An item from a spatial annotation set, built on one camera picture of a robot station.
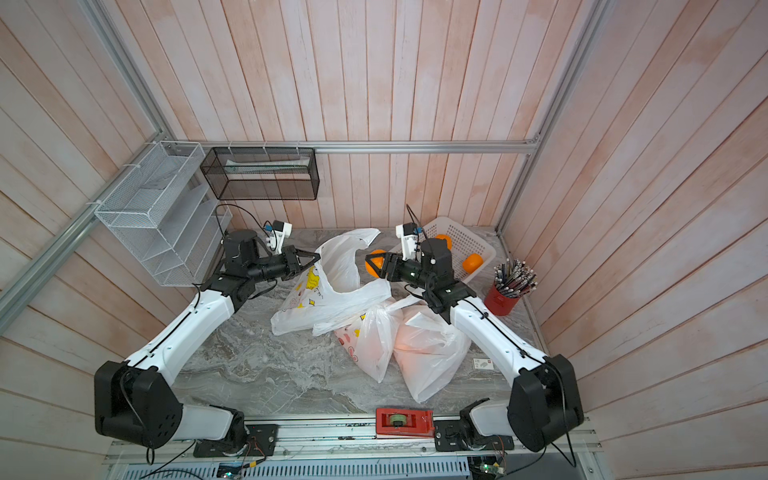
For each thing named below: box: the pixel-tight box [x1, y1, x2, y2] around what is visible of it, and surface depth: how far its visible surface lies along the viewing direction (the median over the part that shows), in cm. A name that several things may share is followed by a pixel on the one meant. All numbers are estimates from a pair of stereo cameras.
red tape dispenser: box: [376, 408, 435, 437], surface depth 73 cm
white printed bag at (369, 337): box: [312, 295, 422, 384], surface depth 81 cm
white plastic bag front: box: [393, 304, 472, 404], surface depth 79 cm
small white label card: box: [473, 358, 494, 370], surface depth 86 cm
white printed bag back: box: [271, 228, 391, 336], surface depth 79 cm
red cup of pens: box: [484, 258, 538, 317], surface depth 87 cm
